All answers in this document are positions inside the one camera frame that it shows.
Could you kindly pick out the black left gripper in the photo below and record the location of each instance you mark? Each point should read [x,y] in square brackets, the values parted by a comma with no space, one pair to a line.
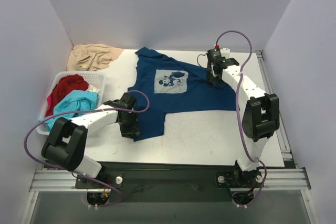
[129,128]

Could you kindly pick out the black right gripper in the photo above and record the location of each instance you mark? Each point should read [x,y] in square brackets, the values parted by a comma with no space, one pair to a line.
[211,76]

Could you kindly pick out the navy blue mickey t-shirt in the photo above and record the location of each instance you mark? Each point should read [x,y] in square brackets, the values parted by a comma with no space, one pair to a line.
[165,85]

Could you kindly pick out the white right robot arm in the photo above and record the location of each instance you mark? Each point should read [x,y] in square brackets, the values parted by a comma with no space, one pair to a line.
[258,111]

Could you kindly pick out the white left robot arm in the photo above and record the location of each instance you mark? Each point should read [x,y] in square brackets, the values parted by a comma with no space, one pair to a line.
[66,142]

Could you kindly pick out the white plastic laundry basket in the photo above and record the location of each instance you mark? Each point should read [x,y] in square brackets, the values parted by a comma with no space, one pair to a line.
[96,80]

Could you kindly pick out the turquoise t-shirt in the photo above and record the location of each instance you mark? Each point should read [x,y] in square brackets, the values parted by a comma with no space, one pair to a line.
[71,106]

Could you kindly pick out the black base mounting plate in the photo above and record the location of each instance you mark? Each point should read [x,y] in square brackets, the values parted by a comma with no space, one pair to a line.
[163,194]

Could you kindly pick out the red t-shirt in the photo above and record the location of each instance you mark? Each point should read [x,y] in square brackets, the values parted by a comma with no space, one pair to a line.
[64,86]

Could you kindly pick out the beige t-shirt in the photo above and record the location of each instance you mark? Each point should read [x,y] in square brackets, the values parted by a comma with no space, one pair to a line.
[92,57]

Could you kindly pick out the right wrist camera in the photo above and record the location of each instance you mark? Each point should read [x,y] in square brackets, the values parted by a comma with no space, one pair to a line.
[214,55]

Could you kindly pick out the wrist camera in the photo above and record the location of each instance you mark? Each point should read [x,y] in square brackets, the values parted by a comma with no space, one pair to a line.
[127,101]
[214,55]

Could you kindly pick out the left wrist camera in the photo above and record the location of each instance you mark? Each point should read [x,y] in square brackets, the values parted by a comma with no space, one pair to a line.
[127,101]

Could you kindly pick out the right side aluminium rail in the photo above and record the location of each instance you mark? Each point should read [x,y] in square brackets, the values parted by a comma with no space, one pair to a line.
[281,133]

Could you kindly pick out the aluminium frame rail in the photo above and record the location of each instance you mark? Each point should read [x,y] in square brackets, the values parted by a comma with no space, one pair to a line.
[272,179]

